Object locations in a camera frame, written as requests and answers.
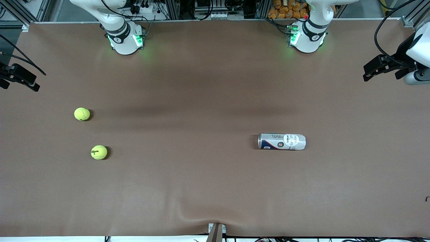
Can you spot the pile of orange objects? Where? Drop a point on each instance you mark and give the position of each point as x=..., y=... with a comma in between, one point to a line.
x=278, y=11

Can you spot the white terminal block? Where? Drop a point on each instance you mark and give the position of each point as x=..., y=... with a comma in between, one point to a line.
x=221, y=15

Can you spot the yellow black pole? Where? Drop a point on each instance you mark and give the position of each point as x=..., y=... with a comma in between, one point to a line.
x=385, y=8

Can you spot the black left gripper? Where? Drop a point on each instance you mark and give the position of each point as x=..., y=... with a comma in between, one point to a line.
x=401, y=52

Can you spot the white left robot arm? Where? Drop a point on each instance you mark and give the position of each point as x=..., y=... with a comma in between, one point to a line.
x=307, y=42

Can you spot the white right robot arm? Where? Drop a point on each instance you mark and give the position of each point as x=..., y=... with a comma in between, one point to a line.
x=124, y=43

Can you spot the brown table mat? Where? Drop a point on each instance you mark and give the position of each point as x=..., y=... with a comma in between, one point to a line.
x=201, y=174

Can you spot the aluminium frame profile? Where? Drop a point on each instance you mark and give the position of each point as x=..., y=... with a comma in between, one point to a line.
x=262, y=9
x=173, y=10
x=411, y=20
x=20, y=15

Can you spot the clear plastic tennis ball can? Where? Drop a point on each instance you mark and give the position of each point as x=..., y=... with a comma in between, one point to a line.
x=285, y=142

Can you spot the yellow tennis ball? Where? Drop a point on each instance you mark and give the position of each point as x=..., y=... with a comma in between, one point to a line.
x=82, y=114
x=98, y=152

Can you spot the white power strip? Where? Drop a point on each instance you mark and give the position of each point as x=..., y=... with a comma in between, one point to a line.
x=154, y=15

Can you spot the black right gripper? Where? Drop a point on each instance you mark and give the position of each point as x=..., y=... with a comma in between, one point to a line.
x=4, y=72

